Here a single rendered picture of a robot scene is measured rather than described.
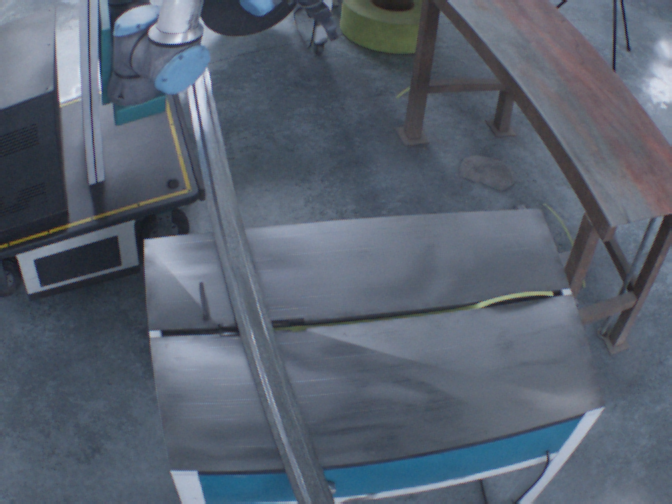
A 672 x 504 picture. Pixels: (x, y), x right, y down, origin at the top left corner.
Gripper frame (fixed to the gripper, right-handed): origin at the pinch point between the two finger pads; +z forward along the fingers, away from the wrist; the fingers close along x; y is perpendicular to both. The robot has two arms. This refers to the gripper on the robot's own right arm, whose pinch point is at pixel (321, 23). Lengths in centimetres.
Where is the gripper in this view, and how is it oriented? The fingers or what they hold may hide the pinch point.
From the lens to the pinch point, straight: 239.2
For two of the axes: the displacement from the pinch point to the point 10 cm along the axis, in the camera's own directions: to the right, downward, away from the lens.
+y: -8.5, 5.3, -0.2
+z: 2.2, 3.8, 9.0
